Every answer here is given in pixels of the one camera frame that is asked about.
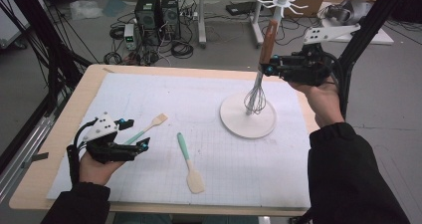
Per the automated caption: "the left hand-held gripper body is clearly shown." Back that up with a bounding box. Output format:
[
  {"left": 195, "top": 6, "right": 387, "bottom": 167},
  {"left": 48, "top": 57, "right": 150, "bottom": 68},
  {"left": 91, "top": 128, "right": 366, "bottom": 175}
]
[{"left": 83, "top": 112, "right": 140, "bottom": 165}]

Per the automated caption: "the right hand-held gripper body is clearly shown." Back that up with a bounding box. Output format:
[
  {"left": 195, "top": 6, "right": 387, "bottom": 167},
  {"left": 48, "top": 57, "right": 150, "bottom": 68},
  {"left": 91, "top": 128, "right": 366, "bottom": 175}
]
[{"left": 277, "top": 24, "right": 361, "bottom": 88}]

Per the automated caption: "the wooden handled wire whisk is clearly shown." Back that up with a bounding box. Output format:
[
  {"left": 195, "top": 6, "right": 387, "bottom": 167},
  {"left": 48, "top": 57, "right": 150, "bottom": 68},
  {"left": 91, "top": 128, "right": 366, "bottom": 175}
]
[{"left": 243, "top": 18, "right": 279, "bottom": 116}]

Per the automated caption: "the mint handled silicone basting brush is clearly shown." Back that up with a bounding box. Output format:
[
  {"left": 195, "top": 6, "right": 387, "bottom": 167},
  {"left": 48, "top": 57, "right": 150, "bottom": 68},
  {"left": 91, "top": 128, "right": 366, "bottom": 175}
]
[{"left": 122, "top": 112, "right": 169, "bottom": 146}]

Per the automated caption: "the white round lamp base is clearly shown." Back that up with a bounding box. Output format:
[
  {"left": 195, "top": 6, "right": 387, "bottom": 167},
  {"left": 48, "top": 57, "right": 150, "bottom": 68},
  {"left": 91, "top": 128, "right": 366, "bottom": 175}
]
[{"left": 219, "top": 0, "right": 309, "bottom": 139}]

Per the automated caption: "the mint handled silicone spatula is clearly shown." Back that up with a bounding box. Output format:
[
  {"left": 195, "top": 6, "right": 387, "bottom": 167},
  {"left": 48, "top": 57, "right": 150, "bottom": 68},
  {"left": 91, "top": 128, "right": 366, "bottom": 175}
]
[{"left": 176, "top": 132, "right": 206, "bottom": 195}]

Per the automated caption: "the person's right hand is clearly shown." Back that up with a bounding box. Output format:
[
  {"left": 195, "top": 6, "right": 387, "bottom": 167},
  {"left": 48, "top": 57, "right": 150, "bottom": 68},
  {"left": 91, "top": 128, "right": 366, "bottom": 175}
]
[{"left": 288, "top": 78, "right": 346, "bottom": 128}]

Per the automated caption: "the person's left hand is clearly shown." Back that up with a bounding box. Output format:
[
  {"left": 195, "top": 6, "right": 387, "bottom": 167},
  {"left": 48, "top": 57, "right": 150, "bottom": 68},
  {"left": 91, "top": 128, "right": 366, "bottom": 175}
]
[{"left": 78, "top": 150, "right": 125, "bottom": 187}]

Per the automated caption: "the black flat device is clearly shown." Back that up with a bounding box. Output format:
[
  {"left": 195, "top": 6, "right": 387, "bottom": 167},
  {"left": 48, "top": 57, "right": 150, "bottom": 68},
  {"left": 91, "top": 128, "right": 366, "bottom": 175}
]
[{"left": 226, "top": 0, "right": 258, "bottom": 17}]

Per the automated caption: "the grey headset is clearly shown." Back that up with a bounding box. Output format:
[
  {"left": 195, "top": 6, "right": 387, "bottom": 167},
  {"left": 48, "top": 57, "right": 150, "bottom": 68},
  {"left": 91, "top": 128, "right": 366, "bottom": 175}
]
[{"left": 324, "top": 0, "right": 374, "bottom": 26}]

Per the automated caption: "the white board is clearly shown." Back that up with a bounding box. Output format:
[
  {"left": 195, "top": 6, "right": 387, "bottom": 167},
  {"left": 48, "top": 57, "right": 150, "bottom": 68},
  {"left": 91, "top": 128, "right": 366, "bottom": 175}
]
[{"left": 317, "top": 1, "right": 395, "bottom": 46}]

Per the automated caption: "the grey bench power supply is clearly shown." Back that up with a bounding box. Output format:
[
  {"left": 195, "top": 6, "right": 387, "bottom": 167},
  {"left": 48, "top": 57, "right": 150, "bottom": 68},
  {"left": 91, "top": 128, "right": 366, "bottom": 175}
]
[{"left": 123, "top": 23, "right": 137, "bottom": 51}]

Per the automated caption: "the black computer tower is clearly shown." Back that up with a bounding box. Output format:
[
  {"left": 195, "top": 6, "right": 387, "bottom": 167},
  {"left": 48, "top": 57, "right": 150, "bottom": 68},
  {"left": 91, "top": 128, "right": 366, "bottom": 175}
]
[
  {"left": 161, "top": 0, "right": 182, "bottom": 41},
  {"left": 134, "top": 0, "right": 162, "bottom": 46}
]

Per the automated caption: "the clear plastic bag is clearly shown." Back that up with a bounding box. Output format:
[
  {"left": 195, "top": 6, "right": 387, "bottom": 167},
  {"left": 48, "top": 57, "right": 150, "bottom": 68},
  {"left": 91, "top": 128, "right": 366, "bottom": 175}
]
[{"left": 69, "top": 0, "right": 104, "bottom": 21}]

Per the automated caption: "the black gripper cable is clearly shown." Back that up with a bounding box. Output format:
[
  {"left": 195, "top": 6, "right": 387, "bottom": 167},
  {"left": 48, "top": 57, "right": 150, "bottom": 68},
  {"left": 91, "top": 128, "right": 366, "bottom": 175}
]
[
  {"left": 326, "top": 51, "right": 350, "bottom": 118},
  {"left": 66, "top": 117, "right": 99, "bottom": 187}
]

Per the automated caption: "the coiled black cable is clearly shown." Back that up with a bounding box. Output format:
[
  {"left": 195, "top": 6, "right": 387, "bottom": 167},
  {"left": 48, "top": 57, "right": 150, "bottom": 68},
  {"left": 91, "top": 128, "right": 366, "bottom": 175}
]
[
  {"left": 170, "top": 39, "right": 194, "bottom": 60},
  {"left": 103, "top": 51, "right": 123, "bottom": 65}
]

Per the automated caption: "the black metal frame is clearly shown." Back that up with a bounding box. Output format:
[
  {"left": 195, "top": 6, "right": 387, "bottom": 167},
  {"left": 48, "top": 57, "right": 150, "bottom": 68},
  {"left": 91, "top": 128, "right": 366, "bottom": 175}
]
[
  {"left": 0, "top": 0, "right": 94, "bottom": 118},
  {"left": 337, "top": 0, "right": 411, "bottom": 118}
]

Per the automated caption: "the aluminium rail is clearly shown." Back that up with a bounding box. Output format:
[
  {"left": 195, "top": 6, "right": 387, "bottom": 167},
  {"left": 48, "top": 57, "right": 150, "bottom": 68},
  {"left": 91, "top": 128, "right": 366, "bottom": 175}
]
[{"left": 0, "top": 98, "right": 64, "bottom": 202}]

